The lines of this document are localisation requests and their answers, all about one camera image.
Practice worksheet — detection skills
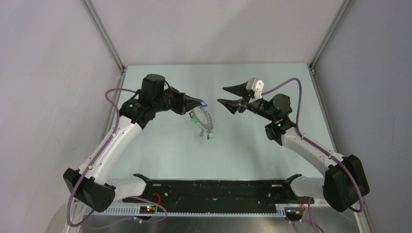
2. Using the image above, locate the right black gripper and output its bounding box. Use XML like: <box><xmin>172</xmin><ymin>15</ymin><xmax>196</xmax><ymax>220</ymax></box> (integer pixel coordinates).
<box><xmin>217</xmin><ymin>81</ymin><xmax>275</xmax><ymax>122</ymax></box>

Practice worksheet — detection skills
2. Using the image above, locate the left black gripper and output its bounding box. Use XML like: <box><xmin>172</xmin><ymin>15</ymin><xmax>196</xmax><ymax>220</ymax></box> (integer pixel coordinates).
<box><xmin>153</xmin><ymin>86</ymin><xmax>203</xmax><ymax>115</ymax></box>

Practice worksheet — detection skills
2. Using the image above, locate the large metal keyring with clips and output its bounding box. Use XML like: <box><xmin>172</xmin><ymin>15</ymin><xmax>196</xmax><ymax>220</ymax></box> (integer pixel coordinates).
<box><xmin>189</xmin><ymin>106</ymin><xmax>214</xmax><ymax>140</ymax></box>

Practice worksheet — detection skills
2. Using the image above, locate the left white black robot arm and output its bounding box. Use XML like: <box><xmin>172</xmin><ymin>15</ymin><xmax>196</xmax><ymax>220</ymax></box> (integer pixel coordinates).
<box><xmin>63</xmin><ymin>74</ymin><xmax>206</xmax><ymax>213</ymax></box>

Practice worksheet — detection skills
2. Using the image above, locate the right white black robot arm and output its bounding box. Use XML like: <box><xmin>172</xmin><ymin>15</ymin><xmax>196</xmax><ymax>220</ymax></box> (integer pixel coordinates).
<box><xmin>218</xmin><ymin>78</ymin><xmax>370</xmax><ymax>213</ymax></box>

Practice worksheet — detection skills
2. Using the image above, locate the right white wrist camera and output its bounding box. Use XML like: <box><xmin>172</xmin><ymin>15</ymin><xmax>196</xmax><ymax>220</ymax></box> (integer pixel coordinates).
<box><xmin>246</xmin><ymin>78</ymin><xmax>264</xmax><ymax>101</ymax></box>

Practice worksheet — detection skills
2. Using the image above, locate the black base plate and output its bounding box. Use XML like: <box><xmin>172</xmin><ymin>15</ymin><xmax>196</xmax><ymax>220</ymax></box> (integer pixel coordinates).
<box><xmin>133</xmin><ymin>174</ymin><xmax>314</xmax><ymax>212</ymax></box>

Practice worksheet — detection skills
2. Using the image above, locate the left aluminium frame post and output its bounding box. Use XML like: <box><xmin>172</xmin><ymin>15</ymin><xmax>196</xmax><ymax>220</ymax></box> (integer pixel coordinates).
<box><xmin>81</xmin><ymin>0</ymin><xmax>125</xmax><ymax>73</ymax></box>

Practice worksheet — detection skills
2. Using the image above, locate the aluminium frame post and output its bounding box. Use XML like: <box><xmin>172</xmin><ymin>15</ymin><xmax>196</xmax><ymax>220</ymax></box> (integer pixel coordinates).
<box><xmin>309</xmin><ymin>0</ymin><xmax>355</xmax><ymax>70</ymax></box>
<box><xmin>81</xmin><ymin>0</ymin><xmax>125</xmax><ymax>73</ymax></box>

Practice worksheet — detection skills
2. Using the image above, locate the grey slotted cable duct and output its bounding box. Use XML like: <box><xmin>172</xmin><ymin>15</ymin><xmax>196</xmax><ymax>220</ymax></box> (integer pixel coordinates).
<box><xmin>93</xmin><ymin>205</ymin><xmax>286</xmax><ymax>217</ymax></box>

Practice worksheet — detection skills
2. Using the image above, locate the right aluminium frame post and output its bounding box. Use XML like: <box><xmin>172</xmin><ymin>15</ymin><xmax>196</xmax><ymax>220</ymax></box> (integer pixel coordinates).
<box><xmin>309</xmin><ymin>0</ymin><xmax>355</xmax><ymax>70</ymax></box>

